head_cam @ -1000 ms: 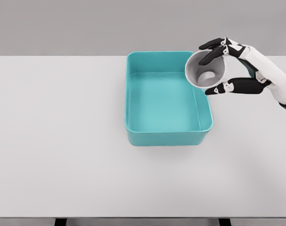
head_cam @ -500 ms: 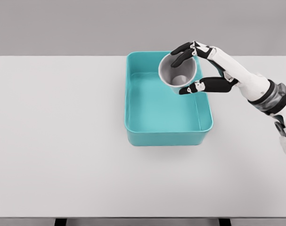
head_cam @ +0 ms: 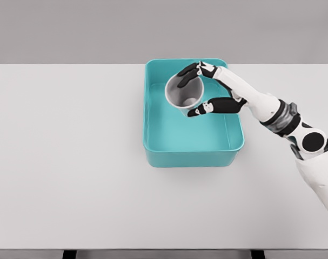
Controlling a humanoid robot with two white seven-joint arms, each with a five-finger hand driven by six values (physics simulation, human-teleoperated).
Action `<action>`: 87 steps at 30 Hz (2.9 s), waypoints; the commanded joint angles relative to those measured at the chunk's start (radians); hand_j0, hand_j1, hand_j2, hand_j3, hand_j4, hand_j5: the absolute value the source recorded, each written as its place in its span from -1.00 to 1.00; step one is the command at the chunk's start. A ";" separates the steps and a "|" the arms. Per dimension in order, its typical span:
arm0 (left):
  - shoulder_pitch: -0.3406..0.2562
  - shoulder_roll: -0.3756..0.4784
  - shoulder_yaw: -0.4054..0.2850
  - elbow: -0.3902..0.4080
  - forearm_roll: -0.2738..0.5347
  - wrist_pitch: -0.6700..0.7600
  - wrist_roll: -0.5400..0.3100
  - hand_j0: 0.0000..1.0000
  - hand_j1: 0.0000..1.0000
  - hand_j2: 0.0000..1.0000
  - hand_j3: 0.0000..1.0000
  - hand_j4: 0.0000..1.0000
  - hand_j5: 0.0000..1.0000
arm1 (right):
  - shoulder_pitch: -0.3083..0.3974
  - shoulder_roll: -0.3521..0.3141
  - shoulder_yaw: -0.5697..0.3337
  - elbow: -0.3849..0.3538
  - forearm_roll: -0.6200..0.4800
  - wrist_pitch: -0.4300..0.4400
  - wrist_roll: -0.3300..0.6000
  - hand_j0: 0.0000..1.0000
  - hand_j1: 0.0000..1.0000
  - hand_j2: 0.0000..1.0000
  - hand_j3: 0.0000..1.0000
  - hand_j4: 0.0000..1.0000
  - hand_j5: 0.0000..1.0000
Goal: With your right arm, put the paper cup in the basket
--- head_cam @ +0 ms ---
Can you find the teal rectangular basket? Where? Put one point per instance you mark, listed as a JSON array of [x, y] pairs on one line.
[[190, 135]]

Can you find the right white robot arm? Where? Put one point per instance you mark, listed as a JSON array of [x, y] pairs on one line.
[[285, 116]]

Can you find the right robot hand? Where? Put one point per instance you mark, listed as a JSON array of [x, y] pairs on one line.
[[228, 81]]

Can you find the white paper cup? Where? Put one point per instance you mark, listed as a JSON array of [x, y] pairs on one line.
[[184, 94]]

